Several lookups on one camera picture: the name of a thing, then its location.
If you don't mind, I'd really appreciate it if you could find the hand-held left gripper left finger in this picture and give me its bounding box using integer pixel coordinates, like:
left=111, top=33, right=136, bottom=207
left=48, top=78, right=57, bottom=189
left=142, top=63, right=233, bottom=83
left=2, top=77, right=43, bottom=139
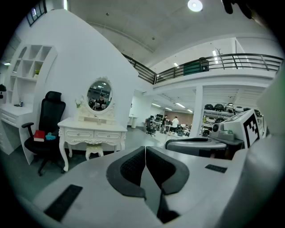
left=33, top=146, right=163, bottom=228

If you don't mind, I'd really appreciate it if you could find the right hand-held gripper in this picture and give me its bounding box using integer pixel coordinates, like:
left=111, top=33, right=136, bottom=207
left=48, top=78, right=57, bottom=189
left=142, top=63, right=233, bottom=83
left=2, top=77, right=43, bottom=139
left=165, top=109, right=267, bottom=160

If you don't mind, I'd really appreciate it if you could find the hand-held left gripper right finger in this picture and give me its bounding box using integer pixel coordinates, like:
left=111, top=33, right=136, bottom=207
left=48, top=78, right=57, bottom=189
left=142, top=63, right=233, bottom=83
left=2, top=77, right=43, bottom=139
left=146, top=146, right=241, bottom=228

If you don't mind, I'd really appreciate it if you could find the white dressing table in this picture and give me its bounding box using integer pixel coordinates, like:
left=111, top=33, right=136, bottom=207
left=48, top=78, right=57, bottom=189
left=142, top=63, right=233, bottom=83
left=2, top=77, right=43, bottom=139
left=57, top=106, right=128, bottom=172

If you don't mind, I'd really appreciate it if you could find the white carved stool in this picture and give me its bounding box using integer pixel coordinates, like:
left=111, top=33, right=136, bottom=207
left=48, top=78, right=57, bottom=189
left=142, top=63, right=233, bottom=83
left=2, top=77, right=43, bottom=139
left=85, top=143, right=105, bottom=161

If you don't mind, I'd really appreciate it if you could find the metal storage rack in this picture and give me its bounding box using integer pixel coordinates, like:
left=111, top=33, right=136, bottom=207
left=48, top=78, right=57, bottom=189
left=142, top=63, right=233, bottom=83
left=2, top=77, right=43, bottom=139
left=201, top=102, right=265, bottom=137

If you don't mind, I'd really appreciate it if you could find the black swivel chair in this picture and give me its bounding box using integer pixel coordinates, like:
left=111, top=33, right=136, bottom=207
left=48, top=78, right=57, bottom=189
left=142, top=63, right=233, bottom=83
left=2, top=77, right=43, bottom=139
left=145, top=119, right=156, bottom=137

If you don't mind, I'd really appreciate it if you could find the red book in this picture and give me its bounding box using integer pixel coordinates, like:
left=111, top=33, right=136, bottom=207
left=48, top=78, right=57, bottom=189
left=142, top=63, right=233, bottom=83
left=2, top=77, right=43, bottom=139
left=33, top=130, right=46, bottom=143

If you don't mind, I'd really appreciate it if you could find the green container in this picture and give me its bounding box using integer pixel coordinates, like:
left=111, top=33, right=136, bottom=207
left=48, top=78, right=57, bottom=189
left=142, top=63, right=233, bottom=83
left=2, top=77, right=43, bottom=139
left=183, top=61, right=202, bottom=76

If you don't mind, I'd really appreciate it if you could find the black metal balcony railing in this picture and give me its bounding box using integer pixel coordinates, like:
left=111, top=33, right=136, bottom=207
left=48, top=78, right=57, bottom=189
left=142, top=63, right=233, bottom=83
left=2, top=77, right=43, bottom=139
left=122, top=53, right=285, bottom=85

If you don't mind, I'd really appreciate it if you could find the white flower bouquet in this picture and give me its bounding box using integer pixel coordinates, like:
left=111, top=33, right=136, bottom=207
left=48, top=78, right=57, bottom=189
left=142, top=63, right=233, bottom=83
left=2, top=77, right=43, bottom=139
left=74, top=95, right=85, bottom=109

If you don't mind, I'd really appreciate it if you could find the black office chair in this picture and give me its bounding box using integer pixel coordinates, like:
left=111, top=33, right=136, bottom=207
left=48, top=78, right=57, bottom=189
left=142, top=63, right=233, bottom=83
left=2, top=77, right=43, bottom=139
left=21, top=90, right=67, bottom=176

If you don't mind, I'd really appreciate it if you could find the oval white carved mirror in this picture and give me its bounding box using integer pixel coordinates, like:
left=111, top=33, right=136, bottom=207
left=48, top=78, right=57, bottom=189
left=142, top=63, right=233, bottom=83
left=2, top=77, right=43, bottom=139
left=85, top=76, right=116, bottom=115

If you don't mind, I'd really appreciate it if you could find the round ceiling lamp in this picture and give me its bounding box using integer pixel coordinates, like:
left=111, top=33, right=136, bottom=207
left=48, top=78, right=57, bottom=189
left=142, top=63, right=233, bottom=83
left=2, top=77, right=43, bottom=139
left=187, top=0, right=204, bottom=12

